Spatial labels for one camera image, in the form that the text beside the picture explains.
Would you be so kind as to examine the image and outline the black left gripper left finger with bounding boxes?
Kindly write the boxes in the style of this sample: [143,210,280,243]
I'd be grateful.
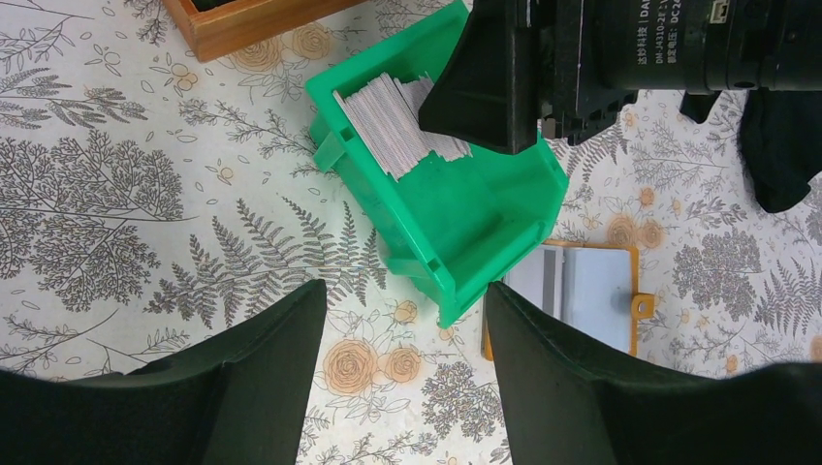
[64,280,327,464]

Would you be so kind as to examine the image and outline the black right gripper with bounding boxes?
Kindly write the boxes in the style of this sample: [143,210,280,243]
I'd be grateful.
[419,0,821,155]

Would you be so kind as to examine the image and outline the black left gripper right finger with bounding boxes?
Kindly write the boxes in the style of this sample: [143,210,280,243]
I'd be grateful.
[485,283,765,464]

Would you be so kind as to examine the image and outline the orange leather card holder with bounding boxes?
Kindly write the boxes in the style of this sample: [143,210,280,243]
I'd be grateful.
[481,239,656,362]

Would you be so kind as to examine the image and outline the white card with magnetic stripe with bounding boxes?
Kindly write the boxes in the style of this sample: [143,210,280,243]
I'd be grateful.
[503,245,564,320]

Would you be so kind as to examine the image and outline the stack of white cards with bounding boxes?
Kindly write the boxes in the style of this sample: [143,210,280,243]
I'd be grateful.
[333,73,472,181]

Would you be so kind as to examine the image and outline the green plastic bin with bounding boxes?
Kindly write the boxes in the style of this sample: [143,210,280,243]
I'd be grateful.
[306,1,569,327]

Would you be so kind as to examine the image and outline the wooden compartment tray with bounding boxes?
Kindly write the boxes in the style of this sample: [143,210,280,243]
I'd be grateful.
[163,0,361,63]

